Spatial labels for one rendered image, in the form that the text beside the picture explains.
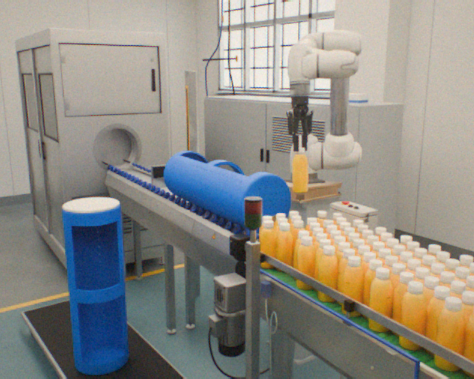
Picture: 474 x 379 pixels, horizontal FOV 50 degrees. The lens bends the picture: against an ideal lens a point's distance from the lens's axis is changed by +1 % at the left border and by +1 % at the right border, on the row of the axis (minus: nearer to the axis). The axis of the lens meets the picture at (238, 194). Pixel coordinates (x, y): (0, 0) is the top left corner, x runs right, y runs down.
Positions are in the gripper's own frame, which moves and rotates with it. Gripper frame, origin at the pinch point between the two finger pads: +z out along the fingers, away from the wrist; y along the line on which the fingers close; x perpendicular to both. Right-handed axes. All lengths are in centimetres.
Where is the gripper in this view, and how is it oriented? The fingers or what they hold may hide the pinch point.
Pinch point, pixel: (300, 143)
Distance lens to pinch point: 221.7
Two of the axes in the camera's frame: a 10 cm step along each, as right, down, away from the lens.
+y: -8.6, 1.0, -5.1
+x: 5.2, 1.1, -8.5
